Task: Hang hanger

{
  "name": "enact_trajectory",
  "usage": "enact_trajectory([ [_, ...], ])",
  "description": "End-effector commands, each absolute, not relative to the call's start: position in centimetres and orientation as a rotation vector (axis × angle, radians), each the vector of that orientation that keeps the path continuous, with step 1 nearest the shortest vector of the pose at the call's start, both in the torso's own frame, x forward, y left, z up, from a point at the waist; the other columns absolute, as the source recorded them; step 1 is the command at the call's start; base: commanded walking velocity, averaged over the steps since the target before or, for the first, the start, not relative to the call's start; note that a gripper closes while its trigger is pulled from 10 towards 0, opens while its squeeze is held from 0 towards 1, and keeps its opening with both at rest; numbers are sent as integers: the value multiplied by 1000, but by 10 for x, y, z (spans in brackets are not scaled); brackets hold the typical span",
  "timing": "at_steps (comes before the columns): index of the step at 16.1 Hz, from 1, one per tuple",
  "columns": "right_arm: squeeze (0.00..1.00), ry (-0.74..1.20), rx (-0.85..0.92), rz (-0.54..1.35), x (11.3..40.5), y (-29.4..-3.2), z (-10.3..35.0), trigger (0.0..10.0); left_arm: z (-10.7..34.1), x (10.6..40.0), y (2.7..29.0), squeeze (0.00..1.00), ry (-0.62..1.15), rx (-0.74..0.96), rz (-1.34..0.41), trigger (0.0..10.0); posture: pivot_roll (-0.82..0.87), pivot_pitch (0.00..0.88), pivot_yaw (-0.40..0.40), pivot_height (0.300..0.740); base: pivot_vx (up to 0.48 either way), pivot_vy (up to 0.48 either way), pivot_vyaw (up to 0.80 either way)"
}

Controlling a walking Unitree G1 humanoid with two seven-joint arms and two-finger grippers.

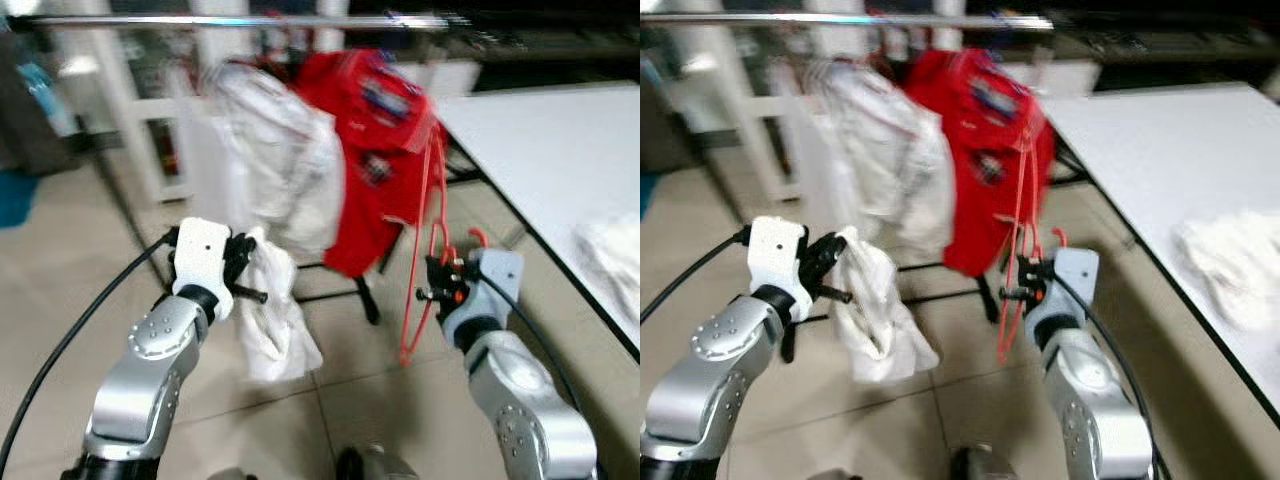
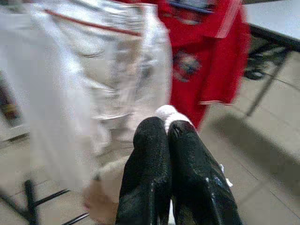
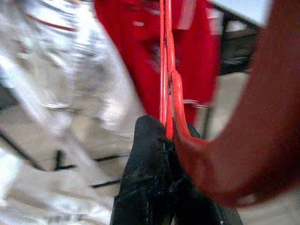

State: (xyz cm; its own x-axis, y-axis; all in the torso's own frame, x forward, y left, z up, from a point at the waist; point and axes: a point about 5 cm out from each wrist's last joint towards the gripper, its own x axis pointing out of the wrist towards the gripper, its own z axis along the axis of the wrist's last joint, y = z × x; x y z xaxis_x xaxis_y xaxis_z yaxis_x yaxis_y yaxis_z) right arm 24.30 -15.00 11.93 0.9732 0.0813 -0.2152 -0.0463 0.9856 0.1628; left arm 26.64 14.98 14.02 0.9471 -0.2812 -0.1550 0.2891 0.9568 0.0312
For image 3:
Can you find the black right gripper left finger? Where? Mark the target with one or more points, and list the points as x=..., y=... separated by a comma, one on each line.
x=145, y=168

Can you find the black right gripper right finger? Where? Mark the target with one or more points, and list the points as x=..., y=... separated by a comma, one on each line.
x=187, y=201

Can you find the red plastic hanger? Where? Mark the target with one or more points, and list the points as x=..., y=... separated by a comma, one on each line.
x=167, y=70

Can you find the red garment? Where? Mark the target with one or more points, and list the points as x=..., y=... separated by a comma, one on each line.
x=131, y=58

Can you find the white garment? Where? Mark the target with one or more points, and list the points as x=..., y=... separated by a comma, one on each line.
x=65, y=70

